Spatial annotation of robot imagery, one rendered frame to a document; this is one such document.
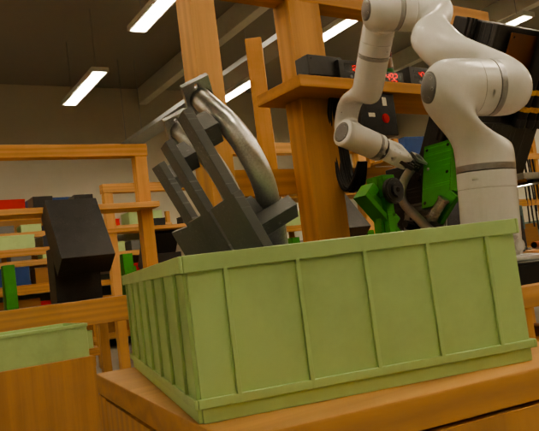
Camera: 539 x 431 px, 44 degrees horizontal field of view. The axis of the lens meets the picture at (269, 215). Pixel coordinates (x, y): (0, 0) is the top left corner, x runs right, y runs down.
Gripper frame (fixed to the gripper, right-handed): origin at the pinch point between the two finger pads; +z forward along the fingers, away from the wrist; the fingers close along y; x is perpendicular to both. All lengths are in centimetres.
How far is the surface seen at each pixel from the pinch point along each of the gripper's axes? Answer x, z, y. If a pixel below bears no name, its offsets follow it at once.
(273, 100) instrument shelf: 10, -38, 33
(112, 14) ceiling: 210, 98, 731
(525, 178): -17.6, 15.0, -26.4
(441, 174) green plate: -3.6, 2.7, -10.3
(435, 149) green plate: -7.5, 2.4, -1.6
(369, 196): 7.5, -26.3, -20.8
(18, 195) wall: 580, 106, 811
